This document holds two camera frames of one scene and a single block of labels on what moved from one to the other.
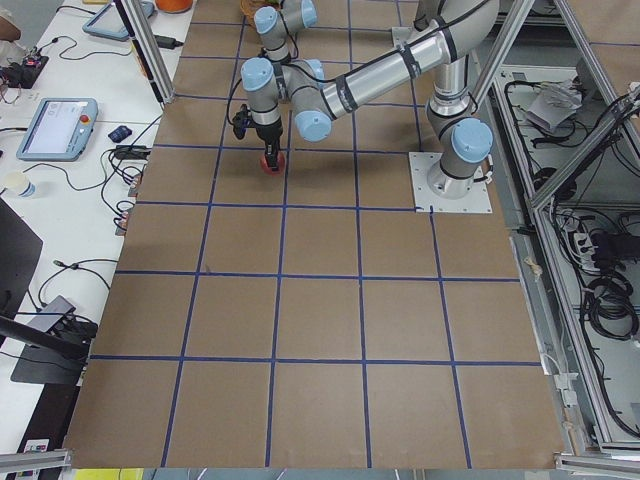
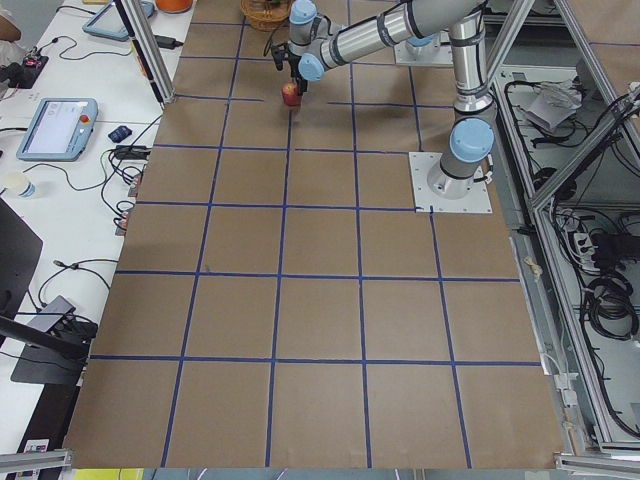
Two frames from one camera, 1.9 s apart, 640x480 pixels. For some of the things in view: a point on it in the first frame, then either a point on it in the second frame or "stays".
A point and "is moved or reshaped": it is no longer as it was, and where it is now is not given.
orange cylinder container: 173,6 stays
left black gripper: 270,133 -> 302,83
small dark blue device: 120,134 stays
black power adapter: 167,42 stays
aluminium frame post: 147,48 stays
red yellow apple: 265,166 is moved or reshaped
